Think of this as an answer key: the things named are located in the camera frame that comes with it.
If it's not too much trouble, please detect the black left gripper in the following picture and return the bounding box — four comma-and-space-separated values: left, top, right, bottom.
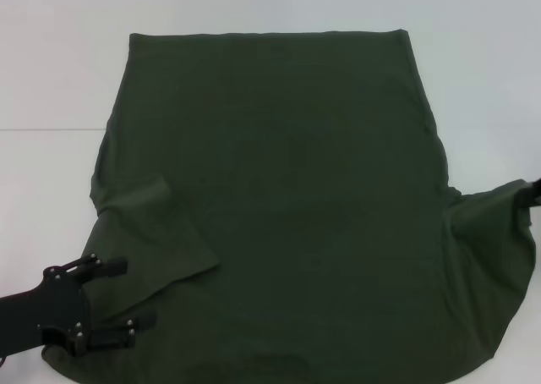
0, 253, 159, 359

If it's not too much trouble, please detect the dark green t-shirt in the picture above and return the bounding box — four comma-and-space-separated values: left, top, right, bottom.
41, 28, 540, 384

